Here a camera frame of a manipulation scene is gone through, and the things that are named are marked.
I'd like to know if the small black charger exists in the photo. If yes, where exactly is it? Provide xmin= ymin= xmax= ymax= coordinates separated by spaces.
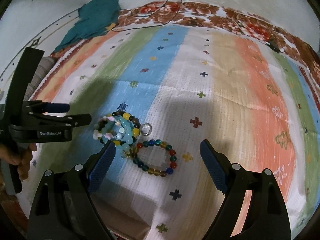
xmin=266 ymin=39 xmax=280 ymax=54

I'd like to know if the clear glass bead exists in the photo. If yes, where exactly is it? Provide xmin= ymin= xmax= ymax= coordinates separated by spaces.
xmin=140 ymin=122 xmax=152 ymax=137

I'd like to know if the teal cloth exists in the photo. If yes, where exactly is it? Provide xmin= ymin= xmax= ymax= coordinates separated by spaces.
xmin=54 ymin=0 xmax=121 ymax=52

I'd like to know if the brown floral blanket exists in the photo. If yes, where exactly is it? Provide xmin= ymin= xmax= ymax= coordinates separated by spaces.
xmin=107 ymin=1 xmax=319 ymax=96

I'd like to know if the striped colourful bed sheet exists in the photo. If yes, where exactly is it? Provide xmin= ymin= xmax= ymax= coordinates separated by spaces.
xmin=18 ymin=25 xmax=319 ymax=239

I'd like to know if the light blue bead bracelet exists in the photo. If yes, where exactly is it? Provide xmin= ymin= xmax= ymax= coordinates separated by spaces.
xmin=101 ymin=115 xmax=137 ymax=145

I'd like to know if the black cable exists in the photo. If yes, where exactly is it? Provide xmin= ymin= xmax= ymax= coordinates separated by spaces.
xmin=111 ymin=0 xmax=186 ymax=33

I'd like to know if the person's left hand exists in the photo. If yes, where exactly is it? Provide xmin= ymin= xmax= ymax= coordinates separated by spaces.
xmin=1 ymin=143 xmax=37 ymax=181

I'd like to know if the yellow and black bead bracelet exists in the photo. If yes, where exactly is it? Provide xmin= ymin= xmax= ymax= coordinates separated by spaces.
xmin=96 ymin=110 xmax=142 ymax=147

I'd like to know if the white flower bead bracelet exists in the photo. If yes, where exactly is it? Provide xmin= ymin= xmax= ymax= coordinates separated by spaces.
xmin=92 ymin=115 xmax=126 ymax=140

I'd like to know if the multicolour glass bead bracelet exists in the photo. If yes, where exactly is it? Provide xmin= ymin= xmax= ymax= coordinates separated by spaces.
xmin=121 ymin=139 xmax=178 ymax=178

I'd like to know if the grey striped pillow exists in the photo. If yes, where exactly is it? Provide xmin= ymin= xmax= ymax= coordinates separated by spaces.
xmin=24 ymin=56 xmax=57 ymax=101

